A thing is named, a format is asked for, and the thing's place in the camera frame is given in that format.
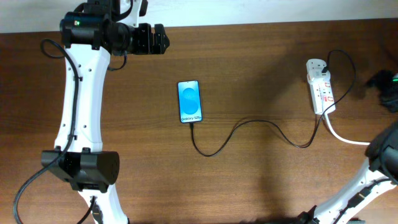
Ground blue Galaxy smartphone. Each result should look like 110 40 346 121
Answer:
177 80 203 123

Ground black USB charging cable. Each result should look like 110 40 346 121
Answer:
188 49 357 157

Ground white power strip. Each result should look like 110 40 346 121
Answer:
306 58 336 115

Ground white power strip cord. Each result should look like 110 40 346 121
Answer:
323 113 373 146

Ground white USB charger plug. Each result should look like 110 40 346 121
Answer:
307 67 331 84

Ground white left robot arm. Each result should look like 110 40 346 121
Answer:
41 1 170 223

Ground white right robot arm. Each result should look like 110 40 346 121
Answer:
295 100 397 224

